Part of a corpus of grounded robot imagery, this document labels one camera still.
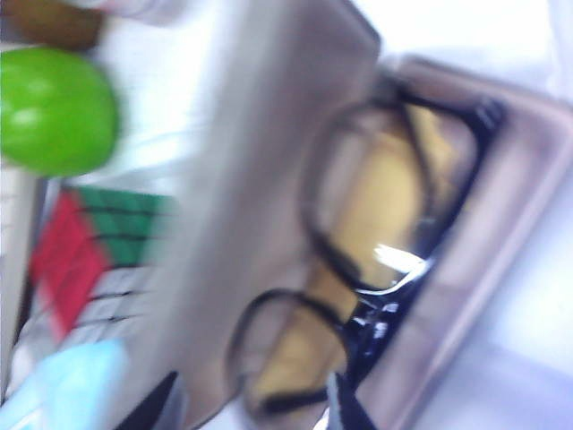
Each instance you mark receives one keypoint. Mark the brown kiwi fruit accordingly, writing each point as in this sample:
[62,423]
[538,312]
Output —
[45,29]

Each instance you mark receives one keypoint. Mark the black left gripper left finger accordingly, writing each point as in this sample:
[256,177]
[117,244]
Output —
[163,412]

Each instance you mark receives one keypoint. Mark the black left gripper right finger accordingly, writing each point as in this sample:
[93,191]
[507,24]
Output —
[347,412]

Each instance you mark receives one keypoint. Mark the blue wet wipes pack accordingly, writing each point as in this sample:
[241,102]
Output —
[67,389]

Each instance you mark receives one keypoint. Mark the green apple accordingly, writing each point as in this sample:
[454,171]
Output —
[53,112]

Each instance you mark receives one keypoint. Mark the yellow lens cloth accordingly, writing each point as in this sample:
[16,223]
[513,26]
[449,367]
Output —
[385,201]

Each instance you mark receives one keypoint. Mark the rubiks cube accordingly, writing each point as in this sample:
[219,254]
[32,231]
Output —
[71,260]

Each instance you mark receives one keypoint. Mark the grey felt glasses case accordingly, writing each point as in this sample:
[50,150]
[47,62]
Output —
[268,134]

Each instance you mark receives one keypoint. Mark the black frame glasses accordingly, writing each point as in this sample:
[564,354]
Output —
[371,313]

